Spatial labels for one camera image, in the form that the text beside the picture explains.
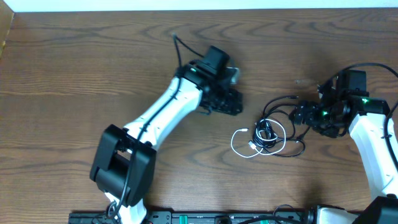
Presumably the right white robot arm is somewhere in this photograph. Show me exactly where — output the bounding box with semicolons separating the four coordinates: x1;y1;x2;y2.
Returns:
289;68;397;223

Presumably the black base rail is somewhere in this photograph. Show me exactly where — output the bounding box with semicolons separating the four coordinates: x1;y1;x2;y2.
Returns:
68;203;364;224

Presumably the black usb cable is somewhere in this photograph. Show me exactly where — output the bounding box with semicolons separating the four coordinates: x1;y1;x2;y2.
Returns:
253;95;311;158

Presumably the white usb cable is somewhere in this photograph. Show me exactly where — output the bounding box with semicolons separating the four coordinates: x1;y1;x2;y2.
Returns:
230;118;287;159

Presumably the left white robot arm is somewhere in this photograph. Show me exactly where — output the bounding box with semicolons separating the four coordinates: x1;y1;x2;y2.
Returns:
90;46;243;223

